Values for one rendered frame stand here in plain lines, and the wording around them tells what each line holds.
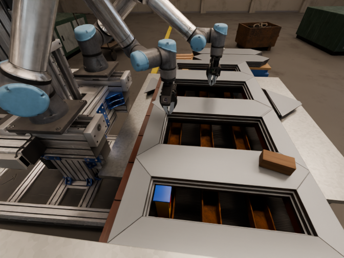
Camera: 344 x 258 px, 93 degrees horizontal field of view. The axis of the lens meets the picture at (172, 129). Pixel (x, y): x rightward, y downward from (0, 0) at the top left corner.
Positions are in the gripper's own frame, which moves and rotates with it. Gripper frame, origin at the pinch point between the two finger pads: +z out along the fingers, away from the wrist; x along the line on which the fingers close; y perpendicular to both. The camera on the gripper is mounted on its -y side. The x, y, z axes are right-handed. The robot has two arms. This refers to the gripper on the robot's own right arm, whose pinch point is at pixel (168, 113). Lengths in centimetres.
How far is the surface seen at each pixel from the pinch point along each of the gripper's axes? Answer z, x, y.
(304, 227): 9, -52, -47
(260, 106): 6, -55, 19
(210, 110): 5.6, -23.7, 12.8
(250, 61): 7, -68, 100
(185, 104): 5.6, -8.1, 18.1
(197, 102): 5.6, -15.9, 21.1
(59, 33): 34, 292, 317
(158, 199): 3.6, -2.0, -45.4
